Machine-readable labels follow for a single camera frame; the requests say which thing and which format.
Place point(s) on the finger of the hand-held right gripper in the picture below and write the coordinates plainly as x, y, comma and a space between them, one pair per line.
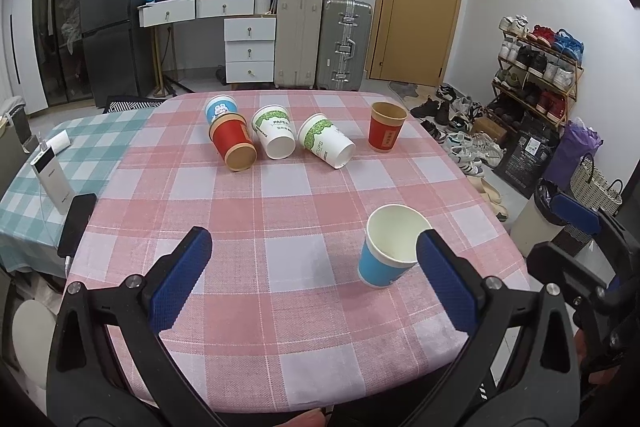
560, 264
575, 212

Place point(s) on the black refrigerator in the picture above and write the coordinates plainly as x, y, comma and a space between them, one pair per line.
117, 7

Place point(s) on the white round stool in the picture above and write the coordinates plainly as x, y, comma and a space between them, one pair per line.
32, 337

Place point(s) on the white cup with green print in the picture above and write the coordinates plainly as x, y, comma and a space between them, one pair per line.
322, 137
272, 127

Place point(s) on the black shopping bag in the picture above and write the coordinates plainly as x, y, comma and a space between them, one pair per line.
527, 157

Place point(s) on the wooden shoe rack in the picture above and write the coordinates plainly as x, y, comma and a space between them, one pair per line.
575, 74

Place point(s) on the silver suitcase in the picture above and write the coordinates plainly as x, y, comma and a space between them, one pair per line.
345, 42

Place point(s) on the pink checked tablecloth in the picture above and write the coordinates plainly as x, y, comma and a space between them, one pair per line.
280, 217

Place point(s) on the white trash bin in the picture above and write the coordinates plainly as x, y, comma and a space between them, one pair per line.
535, 227

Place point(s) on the white power bank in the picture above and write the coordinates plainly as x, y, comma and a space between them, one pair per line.
50, 179

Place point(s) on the pile of shoes on floor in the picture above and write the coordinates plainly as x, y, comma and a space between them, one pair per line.
462, 127

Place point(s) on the glass door cabinet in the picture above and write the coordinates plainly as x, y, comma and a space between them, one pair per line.
57, 32

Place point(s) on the beige slippers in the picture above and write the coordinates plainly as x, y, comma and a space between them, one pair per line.
490, 197

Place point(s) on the grey door mat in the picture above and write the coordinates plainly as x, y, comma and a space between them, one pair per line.
402, 89

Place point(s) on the plain blue paper cup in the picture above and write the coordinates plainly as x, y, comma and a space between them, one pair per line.
380, 264

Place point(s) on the grey bin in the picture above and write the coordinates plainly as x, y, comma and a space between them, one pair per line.
17, 119

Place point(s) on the red paper cup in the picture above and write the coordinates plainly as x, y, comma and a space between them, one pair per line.
386, 132
231, 139

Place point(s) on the person's right hand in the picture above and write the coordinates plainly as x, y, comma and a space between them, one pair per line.
602, 378

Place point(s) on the black smartphone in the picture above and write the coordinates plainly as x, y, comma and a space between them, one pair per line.
77, 224

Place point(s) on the white dressing table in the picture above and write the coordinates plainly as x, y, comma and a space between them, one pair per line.
245, 37

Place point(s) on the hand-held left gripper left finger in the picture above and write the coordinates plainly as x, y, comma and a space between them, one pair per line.
182, 277

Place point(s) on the green checked tablecloth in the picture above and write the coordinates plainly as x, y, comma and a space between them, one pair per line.
90, 147

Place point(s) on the small white box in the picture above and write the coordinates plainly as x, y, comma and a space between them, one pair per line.
57, 142

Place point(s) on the purple plastic bag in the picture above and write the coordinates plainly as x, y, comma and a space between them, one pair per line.
572, 152

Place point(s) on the beige suitcase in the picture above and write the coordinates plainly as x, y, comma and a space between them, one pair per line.
297, 37

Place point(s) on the woven basket bag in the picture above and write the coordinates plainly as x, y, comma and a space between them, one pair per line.
592, 187

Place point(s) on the striped floor rug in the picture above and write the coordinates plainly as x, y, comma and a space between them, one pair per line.
130, 104

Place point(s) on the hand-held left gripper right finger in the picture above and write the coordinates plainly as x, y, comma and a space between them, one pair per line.
447, 282

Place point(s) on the rows of shoes on rack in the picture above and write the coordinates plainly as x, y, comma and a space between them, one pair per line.
537, 62

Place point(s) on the blue cup with rabbit print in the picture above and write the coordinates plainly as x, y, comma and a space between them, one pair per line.
222, 107

